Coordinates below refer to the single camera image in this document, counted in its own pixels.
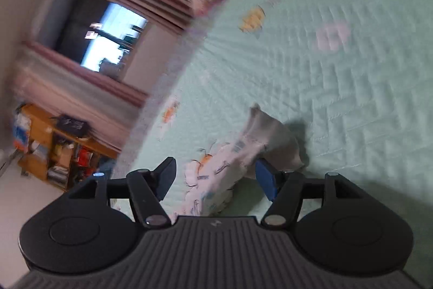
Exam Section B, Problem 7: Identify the wooden bookshelf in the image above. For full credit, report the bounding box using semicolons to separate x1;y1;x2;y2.
14;103;119;191

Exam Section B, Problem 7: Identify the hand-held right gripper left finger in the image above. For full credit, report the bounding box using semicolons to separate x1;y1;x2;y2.
68;157;177;229

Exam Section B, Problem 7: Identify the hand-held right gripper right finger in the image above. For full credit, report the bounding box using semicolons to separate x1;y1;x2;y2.
255;158;364;229

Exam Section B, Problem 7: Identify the blue white box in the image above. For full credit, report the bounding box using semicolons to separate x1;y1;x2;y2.
14;113;31;154

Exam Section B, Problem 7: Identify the window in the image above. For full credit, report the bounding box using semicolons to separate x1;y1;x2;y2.
37;0;149;83

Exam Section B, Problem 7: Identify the black bag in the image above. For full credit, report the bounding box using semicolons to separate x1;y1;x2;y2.
51;115;92;141

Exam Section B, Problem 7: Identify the white printed shirt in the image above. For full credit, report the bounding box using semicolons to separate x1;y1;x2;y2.
172;103;307;218

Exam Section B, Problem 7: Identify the green bee-print quilted bedspread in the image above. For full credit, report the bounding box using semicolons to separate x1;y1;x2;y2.
111;0;433;242

